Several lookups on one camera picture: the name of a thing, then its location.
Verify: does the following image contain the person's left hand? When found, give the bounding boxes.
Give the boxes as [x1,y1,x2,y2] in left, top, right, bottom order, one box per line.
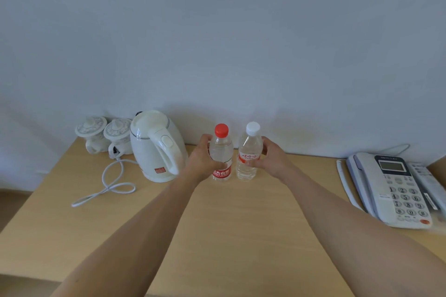
[181,134,227,184]

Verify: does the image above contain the person's right hand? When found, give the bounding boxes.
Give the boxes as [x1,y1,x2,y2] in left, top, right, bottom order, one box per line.
[248,136,297,180]

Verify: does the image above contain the red-cap water bottle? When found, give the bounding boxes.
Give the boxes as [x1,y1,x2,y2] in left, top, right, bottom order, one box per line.
[209,123,234,182]

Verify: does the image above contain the white-cap water bottle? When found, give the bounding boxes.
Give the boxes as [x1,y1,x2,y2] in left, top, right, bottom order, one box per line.
[236,122,264,182]

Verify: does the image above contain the person's right forearm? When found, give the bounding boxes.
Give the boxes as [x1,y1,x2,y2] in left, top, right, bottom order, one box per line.
[284,166,446,297]

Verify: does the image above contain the person's left forearm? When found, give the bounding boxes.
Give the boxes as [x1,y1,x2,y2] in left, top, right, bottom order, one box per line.
[50,174,196,297]

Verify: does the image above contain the white electric kettle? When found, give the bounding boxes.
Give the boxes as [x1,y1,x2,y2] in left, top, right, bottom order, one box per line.
[130,109,189,183]

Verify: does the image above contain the wooden table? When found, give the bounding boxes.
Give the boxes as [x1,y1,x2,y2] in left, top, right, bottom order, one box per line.
[0,136,446,297]

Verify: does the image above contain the grey desk telephone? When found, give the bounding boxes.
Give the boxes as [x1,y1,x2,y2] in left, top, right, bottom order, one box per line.
[346,152,433,230]

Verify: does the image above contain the grey remote control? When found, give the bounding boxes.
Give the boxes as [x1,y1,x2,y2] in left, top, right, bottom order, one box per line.
[407,161,446,219]

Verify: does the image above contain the white telephone handset cord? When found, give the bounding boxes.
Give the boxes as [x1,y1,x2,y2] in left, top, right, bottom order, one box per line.
[336,159,365,212]

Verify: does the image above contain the white kettle power cable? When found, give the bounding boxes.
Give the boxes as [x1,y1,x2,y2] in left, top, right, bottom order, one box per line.
[71,143,137,207]

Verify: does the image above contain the thin white cable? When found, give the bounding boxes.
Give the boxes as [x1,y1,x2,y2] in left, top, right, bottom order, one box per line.
[379,143,411,158]

